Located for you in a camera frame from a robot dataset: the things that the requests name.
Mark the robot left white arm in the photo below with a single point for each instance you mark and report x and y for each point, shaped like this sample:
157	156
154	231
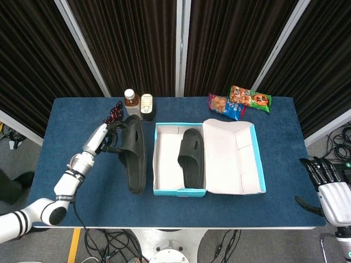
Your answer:
65	183

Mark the amber tea bottle white cap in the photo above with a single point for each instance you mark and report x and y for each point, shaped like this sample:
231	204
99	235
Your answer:
131	102

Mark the robot right white arm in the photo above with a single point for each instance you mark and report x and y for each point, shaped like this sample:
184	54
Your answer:
345	241

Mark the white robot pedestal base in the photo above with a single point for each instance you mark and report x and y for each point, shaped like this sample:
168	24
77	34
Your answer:
170	246

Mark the robot right five-finger hand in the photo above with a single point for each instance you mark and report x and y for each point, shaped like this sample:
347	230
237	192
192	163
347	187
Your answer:
336	202

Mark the grey metal partition frame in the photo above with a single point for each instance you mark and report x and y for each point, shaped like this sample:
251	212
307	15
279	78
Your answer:
182	46
19	127
279	46
82	49
329	127

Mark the black power strip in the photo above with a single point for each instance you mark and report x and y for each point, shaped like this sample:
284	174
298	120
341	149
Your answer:
346	165

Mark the yellow floor tape strip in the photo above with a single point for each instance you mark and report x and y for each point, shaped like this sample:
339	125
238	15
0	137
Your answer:
74	245

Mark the blue snack bag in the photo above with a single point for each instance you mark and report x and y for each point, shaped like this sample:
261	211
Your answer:
219	104

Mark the silver metal tube frame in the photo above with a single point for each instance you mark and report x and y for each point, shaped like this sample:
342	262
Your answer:
324	246

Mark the black rubber slipper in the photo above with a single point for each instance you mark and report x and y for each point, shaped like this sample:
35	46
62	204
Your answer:
192	164
135	164

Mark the robot left five-finger hand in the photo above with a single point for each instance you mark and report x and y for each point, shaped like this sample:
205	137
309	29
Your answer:
96	138

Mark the dark pleated curtain panel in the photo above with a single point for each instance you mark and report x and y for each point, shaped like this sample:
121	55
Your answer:
131	46
35	63
318	68
227	46

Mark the green orange snack bag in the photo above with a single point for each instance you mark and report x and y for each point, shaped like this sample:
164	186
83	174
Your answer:
249	98

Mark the dark red grape bunch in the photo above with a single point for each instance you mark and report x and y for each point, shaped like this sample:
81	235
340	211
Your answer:
115	112

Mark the light blue shoe box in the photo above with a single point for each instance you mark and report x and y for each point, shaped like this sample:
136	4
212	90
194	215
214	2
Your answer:
227	159

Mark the gold rectangular tin can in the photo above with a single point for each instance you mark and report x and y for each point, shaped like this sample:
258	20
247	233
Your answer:
146	105

